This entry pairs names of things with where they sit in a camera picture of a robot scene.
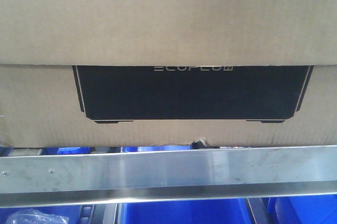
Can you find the blue bin lower right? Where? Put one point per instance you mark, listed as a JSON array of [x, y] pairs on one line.
[[302, 209]]

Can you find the metal shelf front beam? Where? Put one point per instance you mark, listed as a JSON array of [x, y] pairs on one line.
[[225, 173]]

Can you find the brown cardboard box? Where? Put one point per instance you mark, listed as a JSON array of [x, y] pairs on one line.
[[110, 73]]

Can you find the clear plastic bag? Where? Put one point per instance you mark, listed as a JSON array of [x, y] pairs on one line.
[[34, 216]]

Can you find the blue bin lower left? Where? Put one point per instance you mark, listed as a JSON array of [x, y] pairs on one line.
[[194, 211]]

